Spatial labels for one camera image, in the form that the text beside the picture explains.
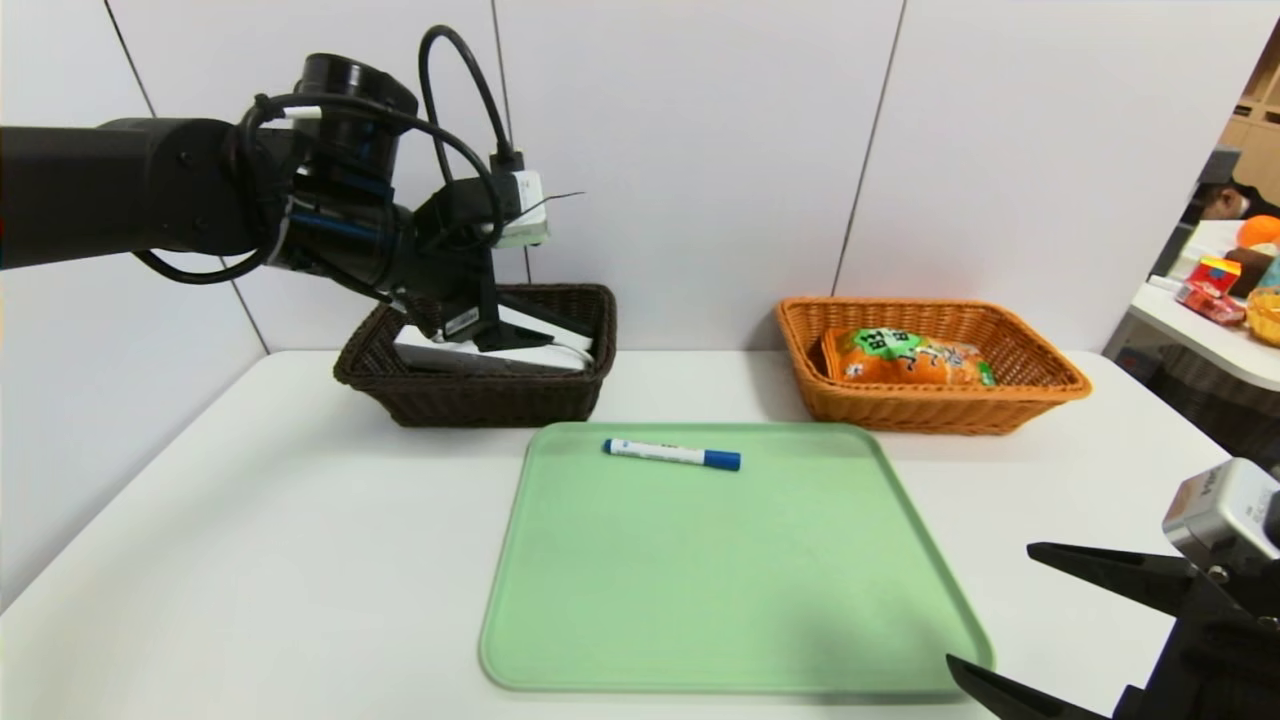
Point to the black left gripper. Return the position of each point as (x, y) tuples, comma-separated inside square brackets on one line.
[(466, 319)]

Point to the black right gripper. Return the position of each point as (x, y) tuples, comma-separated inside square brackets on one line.
[(1208, 612)]

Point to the white marker with blue cap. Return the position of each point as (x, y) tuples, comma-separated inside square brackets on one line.
[(655, 452)]

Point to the orange snack bag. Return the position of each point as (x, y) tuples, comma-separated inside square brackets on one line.
[(900, 362)]

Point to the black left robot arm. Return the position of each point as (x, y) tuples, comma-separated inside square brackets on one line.
[(100, 185)]

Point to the dark brown wicker basket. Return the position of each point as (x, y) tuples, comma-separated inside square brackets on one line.
[(480, 400)]

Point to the orange wicker basket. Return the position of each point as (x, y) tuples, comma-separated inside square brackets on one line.
[(930, 410)]

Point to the light green plastic tray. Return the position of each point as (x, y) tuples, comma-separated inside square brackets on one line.
[(720, 580)]

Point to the white side table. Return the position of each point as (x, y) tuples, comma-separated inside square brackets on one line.
[(1200, 340)]

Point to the red snack packet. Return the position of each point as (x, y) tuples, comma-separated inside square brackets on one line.
[(1210, 307)]

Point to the red and yellow box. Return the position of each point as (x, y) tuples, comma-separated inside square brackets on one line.
[(1215, 275)]

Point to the dark brown block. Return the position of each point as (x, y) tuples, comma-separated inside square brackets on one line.
[(1252, 270)]

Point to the teal packet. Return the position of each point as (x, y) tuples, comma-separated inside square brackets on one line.
[(1271, 276)]

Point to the orange ball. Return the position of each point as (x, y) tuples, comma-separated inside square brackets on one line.
[(1260, 232)]

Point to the person with black hair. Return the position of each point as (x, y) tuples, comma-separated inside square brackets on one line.
[(1225, 200)]

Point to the grey panel on shelf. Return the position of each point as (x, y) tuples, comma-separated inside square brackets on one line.
[(1218, 166)]

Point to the wooden shelf unit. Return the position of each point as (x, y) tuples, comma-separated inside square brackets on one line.
[(1258, 110)]

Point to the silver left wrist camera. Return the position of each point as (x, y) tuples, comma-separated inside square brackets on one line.
[(522, 205)]

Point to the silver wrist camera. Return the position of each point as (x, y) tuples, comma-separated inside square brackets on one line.
[(1220, 510), (522, 205)]

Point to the black left camera bracket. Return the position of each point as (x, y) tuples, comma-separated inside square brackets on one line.
[(455, 215)]

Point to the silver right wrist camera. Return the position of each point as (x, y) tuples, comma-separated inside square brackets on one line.
[(1220, 510)]

